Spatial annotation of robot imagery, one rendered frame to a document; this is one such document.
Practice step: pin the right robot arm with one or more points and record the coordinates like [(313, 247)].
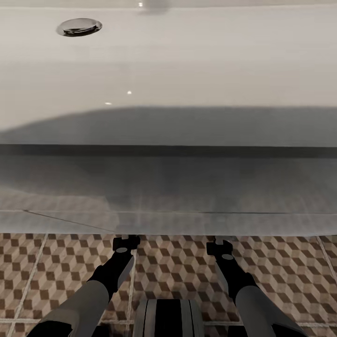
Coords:
[(260, 316)]

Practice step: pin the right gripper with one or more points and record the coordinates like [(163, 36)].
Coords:
[(212, 247)]

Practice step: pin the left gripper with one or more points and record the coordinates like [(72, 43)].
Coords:
[(132, 241)]

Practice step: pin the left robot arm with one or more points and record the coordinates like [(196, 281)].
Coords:
[(79, 315)]

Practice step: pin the robot trunk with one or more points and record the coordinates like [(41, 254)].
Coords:
[(168, 318)]

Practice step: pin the furniture sink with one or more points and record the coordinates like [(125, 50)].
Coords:
[(168, 117)]

